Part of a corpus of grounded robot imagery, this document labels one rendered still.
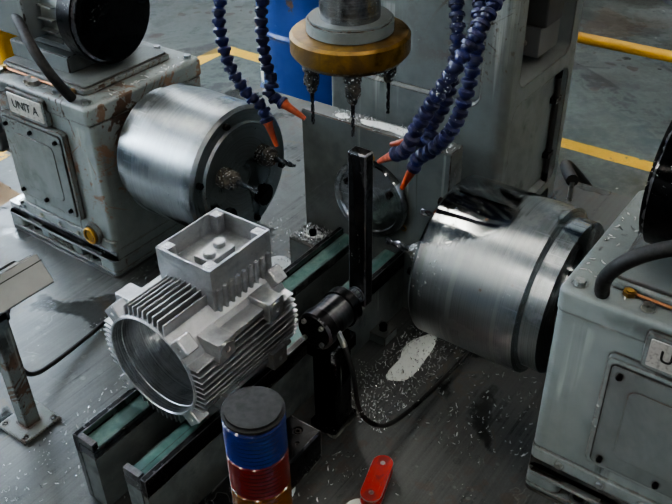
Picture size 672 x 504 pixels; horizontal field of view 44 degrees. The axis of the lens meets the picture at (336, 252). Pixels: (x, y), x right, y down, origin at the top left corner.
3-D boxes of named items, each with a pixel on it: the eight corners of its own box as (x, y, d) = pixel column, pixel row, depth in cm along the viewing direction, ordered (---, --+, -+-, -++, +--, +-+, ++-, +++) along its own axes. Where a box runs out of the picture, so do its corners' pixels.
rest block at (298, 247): (310, 268, 164) (307, 217, 157) (338, 280, 161) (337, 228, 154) (291, 283, 160) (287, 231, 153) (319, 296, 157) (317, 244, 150)
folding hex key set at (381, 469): (375, 460, 124) (375, 452, 123) (396, 466, 123) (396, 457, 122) (356, 506, 118) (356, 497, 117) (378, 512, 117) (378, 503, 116)
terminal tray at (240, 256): (219, 247, 123) (214, 206, 119) (274, 271, 118) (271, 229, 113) (160, 288, 115) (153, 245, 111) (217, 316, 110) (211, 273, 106)
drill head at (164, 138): (171, 157, 178) (154, 46, 164) (305, 209, 160) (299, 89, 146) (79, 209, 162) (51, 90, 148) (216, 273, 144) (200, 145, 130)
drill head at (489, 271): (438, 261, 146) (447, 133, 131) (673, 351, 126) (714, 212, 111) (357, 338, 129) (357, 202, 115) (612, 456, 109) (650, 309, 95)
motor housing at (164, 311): (209, 316, 134) (196, 217, 123) (302, 363, 124) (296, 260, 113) (115, 389, 121) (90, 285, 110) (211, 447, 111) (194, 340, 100)
